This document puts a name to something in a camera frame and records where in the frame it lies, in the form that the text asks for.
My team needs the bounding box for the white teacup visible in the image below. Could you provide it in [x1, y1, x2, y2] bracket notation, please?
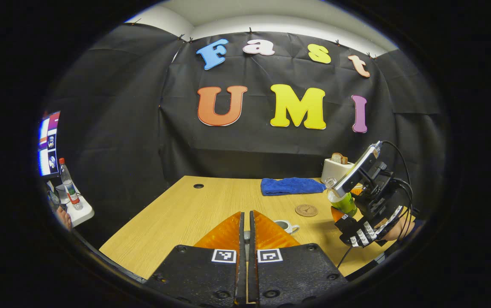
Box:
[274, 220, 300, 235]

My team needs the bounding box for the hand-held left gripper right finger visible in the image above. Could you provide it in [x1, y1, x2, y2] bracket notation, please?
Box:
[248, 210, 349, 306]

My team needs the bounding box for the round wooden coaster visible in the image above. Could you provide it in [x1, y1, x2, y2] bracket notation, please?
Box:
[295, 204, 319, 217]

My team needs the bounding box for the black backdrop cloth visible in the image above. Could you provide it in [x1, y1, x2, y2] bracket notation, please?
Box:
[42, 22, 447, 240]

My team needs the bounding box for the clear bottle red label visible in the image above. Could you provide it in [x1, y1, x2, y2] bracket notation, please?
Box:
[59, 158, 83, 210]

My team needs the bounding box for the computer monitor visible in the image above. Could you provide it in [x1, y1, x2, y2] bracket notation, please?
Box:
[38, 111, 61, 177]

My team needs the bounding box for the white side table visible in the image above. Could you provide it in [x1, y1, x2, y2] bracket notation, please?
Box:
[53, 184, 95, 228]

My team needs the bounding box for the white toaster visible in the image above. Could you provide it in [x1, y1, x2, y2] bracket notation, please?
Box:
[321, 157, 357, 184]

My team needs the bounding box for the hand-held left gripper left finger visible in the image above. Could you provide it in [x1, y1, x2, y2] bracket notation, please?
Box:
[145, 211, 246, 306]

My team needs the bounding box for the clear water bottle green label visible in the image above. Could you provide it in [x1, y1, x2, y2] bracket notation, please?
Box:
[325, 178, 358, 217]

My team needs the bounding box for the blue towel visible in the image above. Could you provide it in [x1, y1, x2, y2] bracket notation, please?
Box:
[260, 178, 327, 196]

